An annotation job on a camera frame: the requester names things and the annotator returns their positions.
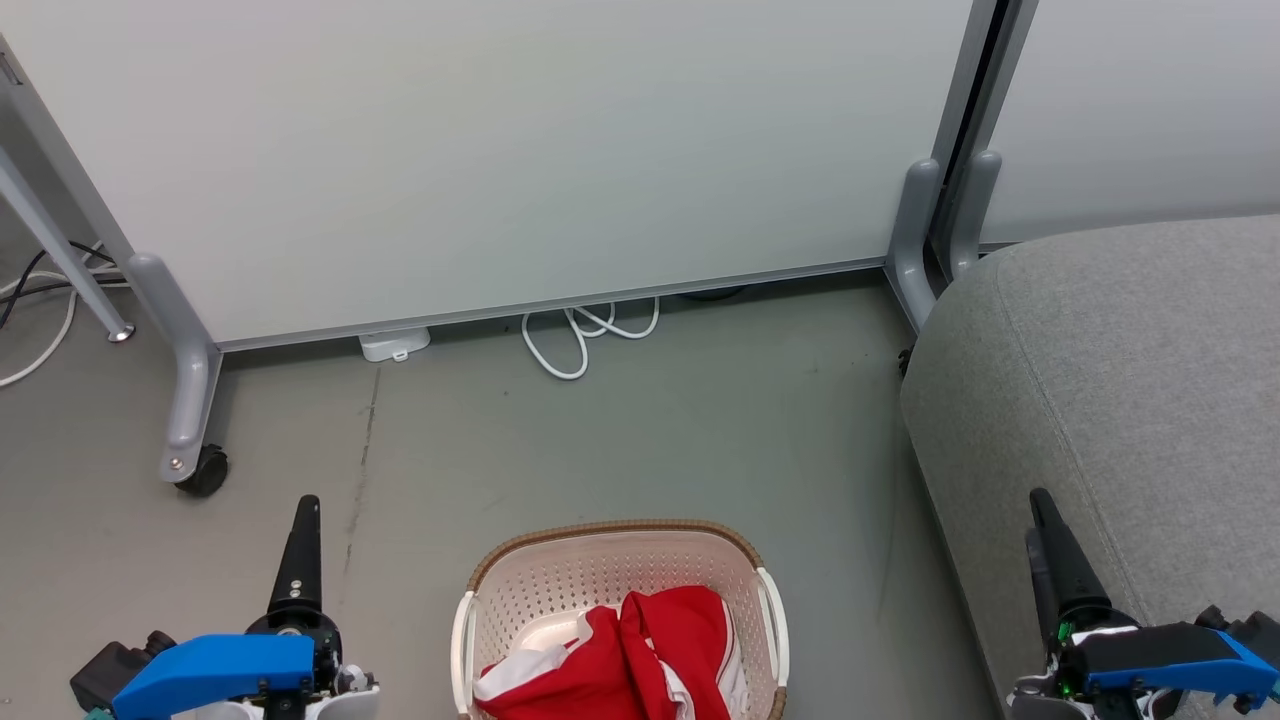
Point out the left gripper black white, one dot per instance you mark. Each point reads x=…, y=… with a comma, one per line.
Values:
x=330, y=650

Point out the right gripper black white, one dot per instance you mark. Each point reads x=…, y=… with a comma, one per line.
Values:
x=1065, y=650

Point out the red garment white band trim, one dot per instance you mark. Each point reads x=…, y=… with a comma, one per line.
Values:
x=570, y=685

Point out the grey fabric sofa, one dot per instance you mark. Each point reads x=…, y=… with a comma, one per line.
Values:
x=1100, y=380

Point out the black caster wheel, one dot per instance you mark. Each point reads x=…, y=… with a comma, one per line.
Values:
x=207, y=472

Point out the long grey partition foot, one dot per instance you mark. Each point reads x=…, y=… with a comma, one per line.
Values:
x=185, y=380

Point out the white power adapter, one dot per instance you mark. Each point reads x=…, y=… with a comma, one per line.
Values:
x=395, y=343

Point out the small black caster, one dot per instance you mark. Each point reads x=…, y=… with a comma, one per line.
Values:
x=905, y=362

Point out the white perforated laundry basket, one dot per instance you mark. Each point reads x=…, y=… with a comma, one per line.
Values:
x=600, y=570

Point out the thin metal table leg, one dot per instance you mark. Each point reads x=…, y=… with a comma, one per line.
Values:
x=60, y=250

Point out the wide white partition panel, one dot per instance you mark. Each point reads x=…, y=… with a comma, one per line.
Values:
x=500, y=150

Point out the narrow white partition panel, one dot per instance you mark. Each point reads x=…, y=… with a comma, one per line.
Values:
x=1140, y=110

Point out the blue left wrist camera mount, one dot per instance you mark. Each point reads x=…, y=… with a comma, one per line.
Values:
x=215, y=668

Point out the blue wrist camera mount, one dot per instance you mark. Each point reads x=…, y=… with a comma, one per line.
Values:
x=215, y=668
x=1170, y=655

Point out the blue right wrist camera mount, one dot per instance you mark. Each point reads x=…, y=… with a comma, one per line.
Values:
x=1170, y=655

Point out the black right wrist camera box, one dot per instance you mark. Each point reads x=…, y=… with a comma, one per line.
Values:
x=1250, y=632

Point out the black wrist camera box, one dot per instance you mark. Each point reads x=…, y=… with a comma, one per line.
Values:
x=110, y=672
x=1250, y=632

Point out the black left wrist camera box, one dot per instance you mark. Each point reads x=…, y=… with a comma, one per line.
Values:
x=110, y=672

